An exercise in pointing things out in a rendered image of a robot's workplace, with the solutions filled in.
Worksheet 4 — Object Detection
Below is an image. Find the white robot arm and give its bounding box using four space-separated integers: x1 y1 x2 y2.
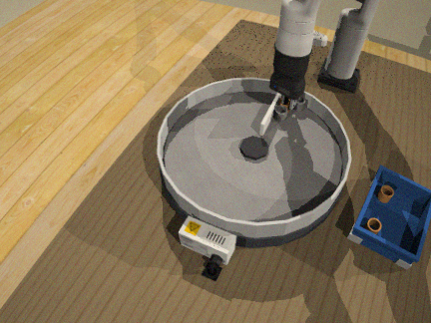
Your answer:
279 0 380 80

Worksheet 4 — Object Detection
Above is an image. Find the blue crate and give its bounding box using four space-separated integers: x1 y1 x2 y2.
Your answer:
347 165 431 270

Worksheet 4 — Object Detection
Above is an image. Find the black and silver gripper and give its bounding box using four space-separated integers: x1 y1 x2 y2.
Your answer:
269 26 328 110

